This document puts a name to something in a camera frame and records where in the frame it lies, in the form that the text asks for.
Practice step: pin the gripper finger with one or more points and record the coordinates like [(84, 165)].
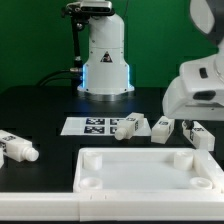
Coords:
[(189, 124)]

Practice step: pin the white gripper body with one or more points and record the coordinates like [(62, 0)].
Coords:
[(197, 93)]

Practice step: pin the white desk top tray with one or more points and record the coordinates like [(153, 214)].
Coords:
[(138, 170)]

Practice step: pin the white front fence bar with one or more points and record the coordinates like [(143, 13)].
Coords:
[(193, 206)]

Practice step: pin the white marker sheet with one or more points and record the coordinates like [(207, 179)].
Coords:
[(90, 126)]

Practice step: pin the black camera stand pole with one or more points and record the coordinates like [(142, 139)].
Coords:
[(78, 64)]

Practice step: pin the black camera on stand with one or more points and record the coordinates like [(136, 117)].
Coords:
[(89, 8)]

